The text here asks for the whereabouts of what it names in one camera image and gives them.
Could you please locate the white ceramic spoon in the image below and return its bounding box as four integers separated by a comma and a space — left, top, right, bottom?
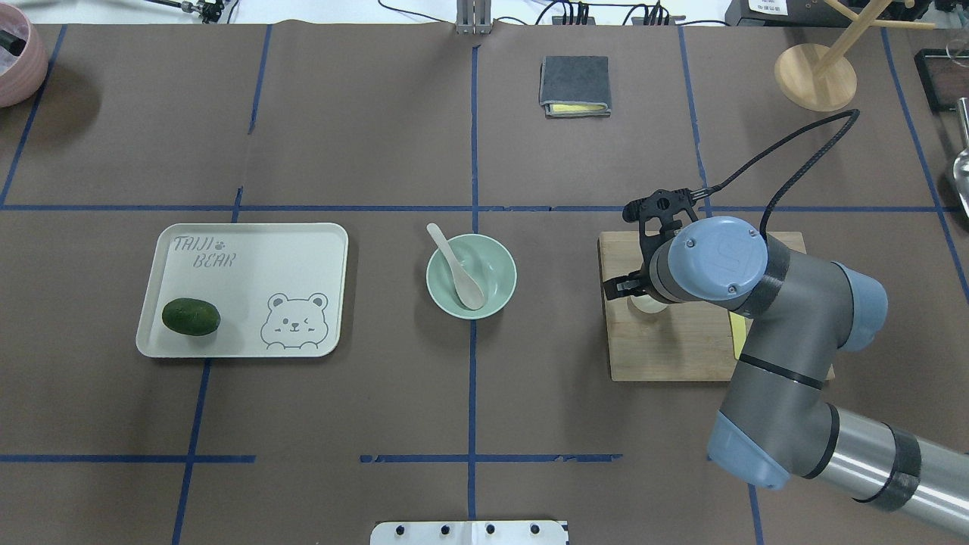
426, 222, 485, 310

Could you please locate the grey folded cloth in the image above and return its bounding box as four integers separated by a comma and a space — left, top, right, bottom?
537, 56, 612, 118

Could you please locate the black tripod stand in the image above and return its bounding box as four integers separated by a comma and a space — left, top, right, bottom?
148, 0, 226, 24

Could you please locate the yellow plastic knife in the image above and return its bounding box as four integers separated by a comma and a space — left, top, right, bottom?
729, 313, 750, 360

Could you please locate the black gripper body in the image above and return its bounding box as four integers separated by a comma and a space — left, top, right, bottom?
603, 275, 650, 301

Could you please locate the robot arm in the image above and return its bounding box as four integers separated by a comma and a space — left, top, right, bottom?
603, 216, 968, 536

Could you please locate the pink bowl with ice cubes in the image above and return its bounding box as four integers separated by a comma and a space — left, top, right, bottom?
1, 3, 48, 108

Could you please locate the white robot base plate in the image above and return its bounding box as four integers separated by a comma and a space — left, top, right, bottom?
369, 520, 570, 544

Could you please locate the wooden mug tree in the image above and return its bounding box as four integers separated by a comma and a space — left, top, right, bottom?
773, 1, 936, 113

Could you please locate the cream serving tray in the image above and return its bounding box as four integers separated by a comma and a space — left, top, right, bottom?
136, 222, 349, 358

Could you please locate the green avocado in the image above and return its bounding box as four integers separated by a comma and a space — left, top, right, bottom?
160, 297, 221, 337

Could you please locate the metal scoop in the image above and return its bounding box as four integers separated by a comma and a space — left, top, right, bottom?
952, 97, 968, 217

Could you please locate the green ceramic bowl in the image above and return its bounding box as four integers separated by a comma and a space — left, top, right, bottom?
425, 234, 518, 320

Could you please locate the wooden cutting board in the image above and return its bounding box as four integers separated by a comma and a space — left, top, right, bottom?
598, 231, 835, 382

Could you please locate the white steamed bun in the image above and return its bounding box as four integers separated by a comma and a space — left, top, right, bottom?
630, 294, 668, 314

